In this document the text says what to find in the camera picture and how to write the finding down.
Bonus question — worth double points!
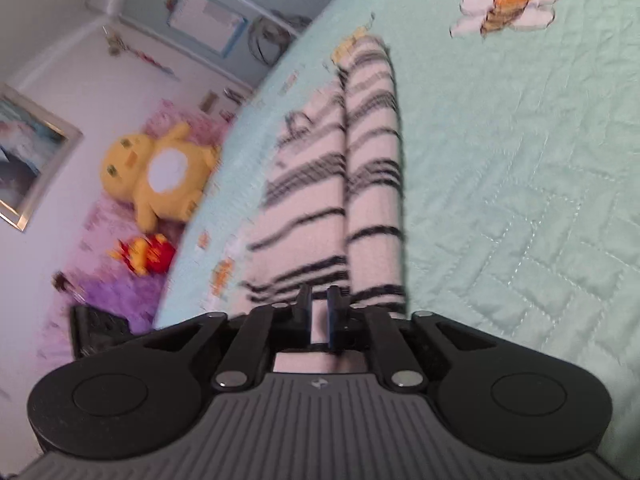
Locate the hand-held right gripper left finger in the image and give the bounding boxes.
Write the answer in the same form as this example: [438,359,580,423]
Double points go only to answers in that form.
[145,284,313,393]

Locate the yellow plush toy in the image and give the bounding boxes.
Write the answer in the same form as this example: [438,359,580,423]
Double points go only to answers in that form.
[100,120,221,233]

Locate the mint quilted bed cover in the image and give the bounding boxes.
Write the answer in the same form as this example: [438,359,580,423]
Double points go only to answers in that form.
[152,0,640,461]

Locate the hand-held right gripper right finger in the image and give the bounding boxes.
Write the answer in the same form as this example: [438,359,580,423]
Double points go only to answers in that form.
[326,285,496,393]

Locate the framed wall picture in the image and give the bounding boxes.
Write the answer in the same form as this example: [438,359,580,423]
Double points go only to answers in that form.
[0,84,83,233]

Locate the red hanging wall ornament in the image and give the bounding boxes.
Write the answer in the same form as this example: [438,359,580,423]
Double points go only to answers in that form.
[102,25,178,81]

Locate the pink floral pillow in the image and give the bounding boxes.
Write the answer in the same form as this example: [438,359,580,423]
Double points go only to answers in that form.
[45,100,246,321]

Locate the white black-striped knit sweater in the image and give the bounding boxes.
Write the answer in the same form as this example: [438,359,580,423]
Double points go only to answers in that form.
[242,35,408,373]

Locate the blue-bordered wall poster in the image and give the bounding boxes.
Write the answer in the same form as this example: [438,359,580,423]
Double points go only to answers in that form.
[166,0,249,56]

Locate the red plush toy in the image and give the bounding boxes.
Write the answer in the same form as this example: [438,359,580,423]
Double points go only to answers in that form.
[111,232,177,277]

